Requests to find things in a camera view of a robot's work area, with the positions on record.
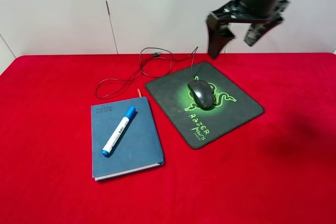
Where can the blue and white marker pen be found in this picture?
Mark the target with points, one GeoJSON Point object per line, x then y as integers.
{"type": "Point", "coordinates": [118, 131]}

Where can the blue hardcover notebook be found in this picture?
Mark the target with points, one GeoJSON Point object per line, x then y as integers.
{"type": "Point", "coordinates": [138, 147]}

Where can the black green Razer mouse pad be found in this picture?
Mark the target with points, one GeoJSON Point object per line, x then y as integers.
{"type": "Point", "coordinates": [232, 107]}

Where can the black computer mouse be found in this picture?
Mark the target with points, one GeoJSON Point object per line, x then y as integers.
{"type": "Point", "coordinates": [202, 94]}

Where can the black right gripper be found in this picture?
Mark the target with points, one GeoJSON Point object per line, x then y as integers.
{"type": "Point", "coordinates": [242, 11]}

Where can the red tablecloth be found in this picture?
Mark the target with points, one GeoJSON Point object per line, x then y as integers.
{"type": "Point", "coordinates": [278, 168]}

